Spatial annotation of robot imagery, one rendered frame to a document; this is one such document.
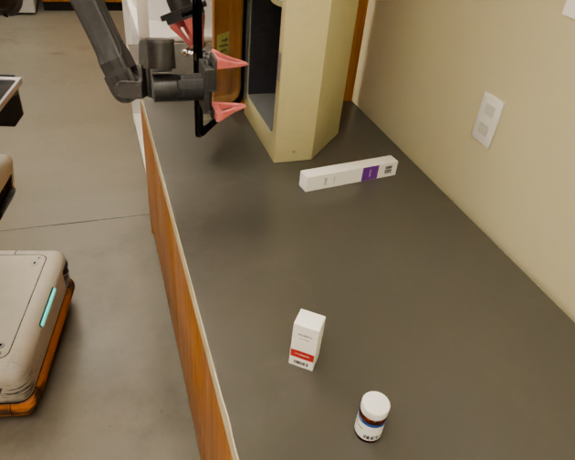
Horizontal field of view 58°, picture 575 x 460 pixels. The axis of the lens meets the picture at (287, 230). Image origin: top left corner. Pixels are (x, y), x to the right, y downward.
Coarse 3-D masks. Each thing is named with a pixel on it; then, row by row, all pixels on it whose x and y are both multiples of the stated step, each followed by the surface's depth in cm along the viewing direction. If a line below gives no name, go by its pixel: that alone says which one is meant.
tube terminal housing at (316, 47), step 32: (288, 0) 117; (320, 0) 119; (352, 0) 132; (288, 32) 121; (320, 32) 124; (352, 32) 140; (288, 64) 126; (320, 64) 128; (288, 96) 131; (320, 96) 134; (256, 128) 153; (288, 128) 136; (320, 128) 143; (288, 160) 142
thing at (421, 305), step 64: (192, 64) 196; (192, 128) 154; (192, 192) 127; (256, 192) 129; (320, 192) 132; (384, 192) 134; (192, 256) 107; (256, 256) 109; (320, 256) 111; (384, 256) 113; (448, 256) 115; (256, 320) 95; (384, 320) 98; (448, 320) 99; (512, 320) 100; (256, 384) 84; (320, 384) 85; (384, 384) 86; (448, 384) 87; (512, 384) 88; (256, 448) 75; (320, 448) 76; (384, 448) 77; (448, 448) 78; (512, 448) 78
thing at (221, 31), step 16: (192, 0) 117; (208, 0) 123; (224, 0) 130; (240, 0) 140; (208, 16) 125; (224, 16) 133; (240, 16) 143; (208, 32) 127; (224, 32) 135; (240, 32) 145; (208, 48) 129; (224, 48) 138; (240, 48) 149; (224, 80) 144; (240, 80) 155; (224, 96) 146
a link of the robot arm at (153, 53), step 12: (144, 48) 106; (156, 48) 104; (168, 48) 105; (144, 60) 106; (156, 60) 105; (168, 60) 106; (144, 72) 109; (120, 84) 106; (132, 84) 106; (144, 84) 109; (120, 96) 107; (132, 96) 107; (144, 96) 109
